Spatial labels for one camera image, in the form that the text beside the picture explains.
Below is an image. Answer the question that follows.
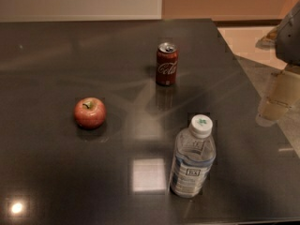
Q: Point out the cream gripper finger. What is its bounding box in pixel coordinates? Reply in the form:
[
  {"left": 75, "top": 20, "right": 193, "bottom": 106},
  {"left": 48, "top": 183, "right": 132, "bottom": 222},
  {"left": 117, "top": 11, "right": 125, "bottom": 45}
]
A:
[{"left": 256, "top": 64, "right": 300, "bottom": 127}]

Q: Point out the red coke can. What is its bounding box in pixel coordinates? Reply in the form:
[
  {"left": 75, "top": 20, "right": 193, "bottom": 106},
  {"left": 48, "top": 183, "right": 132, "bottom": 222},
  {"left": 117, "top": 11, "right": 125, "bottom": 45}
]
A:
[{"left": 156, "top": 42, "right": 178, "bottom": 86}]

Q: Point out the red apple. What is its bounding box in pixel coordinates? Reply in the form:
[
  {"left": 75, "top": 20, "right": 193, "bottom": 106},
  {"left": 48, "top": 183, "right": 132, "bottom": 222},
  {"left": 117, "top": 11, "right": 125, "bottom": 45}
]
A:
[{"left": 73, "top": 97, "right": 106, "bottom": 129}]

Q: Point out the clear plastic water bottle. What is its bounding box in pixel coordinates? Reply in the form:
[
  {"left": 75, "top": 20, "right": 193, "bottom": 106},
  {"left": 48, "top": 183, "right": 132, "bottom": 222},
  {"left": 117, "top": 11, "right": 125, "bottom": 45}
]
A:
[{"left": 170, "top": 114, "right": 217, "bottom": 198}]

